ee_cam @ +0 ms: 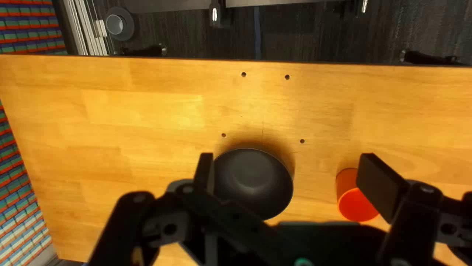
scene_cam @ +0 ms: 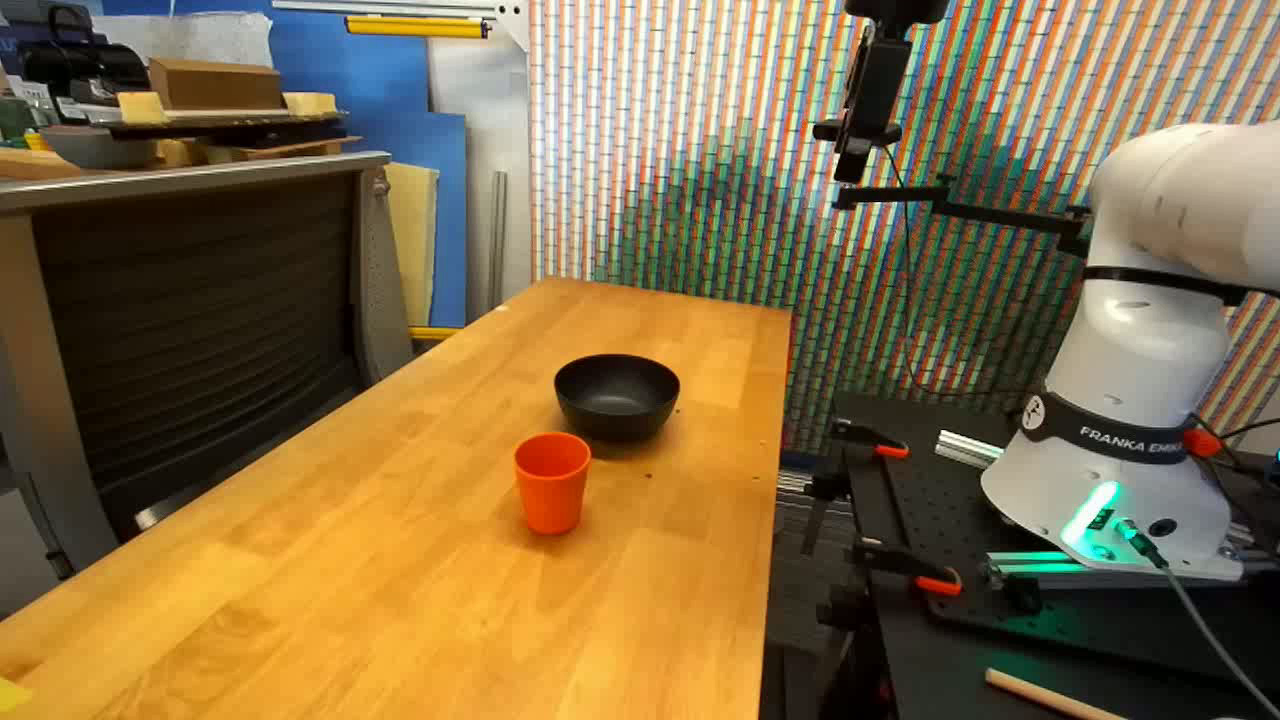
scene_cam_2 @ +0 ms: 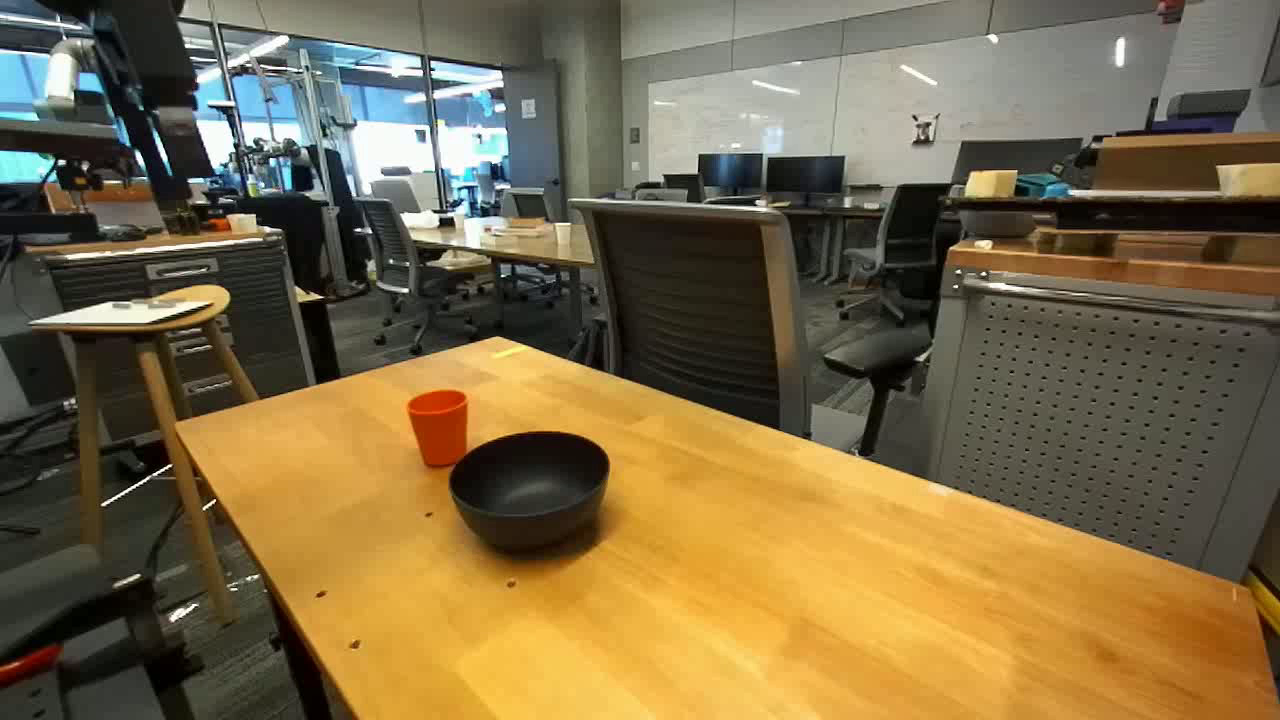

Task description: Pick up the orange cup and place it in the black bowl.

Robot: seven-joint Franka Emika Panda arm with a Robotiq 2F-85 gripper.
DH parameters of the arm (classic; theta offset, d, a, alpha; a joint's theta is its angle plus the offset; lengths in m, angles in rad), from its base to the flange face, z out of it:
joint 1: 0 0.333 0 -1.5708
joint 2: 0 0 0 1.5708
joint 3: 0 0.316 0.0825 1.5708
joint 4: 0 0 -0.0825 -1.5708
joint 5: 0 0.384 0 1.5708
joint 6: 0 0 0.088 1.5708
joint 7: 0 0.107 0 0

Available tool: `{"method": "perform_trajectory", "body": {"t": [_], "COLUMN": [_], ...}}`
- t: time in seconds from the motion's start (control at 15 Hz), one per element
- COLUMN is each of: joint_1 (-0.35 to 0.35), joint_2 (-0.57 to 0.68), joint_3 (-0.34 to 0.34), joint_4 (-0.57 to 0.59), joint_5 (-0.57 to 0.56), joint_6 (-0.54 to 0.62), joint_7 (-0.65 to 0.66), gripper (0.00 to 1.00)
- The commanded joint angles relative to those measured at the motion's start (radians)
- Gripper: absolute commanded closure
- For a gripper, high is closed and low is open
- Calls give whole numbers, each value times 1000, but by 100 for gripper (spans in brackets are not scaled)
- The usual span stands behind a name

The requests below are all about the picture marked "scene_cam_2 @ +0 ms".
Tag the grey mesh office chair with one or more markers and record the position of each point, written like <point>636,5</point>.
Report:
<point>701,314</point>

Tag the small picture on whiteboard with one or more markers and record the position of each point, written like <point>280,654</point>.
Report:
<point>926,131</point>

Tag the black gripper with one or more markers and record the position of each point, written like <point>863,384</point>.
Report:
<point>155,34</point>

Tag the white flat board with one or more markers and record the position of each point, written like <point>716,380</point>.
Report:
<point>123,314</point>

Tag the black computer monitor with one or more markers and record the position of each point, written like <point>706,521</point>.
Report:
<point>807,172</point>
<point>731,172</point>

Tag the wooden shelf unit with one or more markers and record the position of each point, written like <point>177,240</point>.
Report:
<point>1147,215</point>

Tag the black bowl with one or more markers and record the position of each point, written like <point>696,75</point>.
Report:
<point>529,492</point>

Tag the grey drawer cabinet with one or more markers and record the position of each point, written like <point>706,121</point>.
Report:
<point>232,314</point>

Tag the wooden stool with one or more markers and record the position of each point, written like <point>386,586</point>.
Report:
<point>160,400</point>

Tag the wall whiteboard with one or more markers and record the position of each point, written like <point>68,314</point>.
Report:
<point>853,114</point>

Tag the orange plastic cup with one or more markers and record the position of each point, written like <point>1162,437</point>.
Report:
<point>439,427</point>

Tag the red tool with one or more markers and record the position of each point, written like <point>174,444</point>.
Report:
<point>25,663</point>

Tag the dark flat screen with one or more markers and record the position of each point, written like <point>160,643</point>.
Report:
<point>1012,162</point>

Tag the black office desk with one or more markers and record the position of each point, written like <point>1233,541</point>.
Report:
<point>833,215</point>

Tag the tan foam block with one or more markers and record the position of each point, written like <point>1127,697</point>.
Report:
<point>1250,176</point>
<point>991,186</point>

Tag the yellow strip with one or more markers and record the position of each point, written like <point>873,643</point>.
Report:
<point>1265,600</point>

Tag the black office chair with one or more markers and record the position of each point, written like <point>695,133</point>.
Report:
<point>895,293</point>

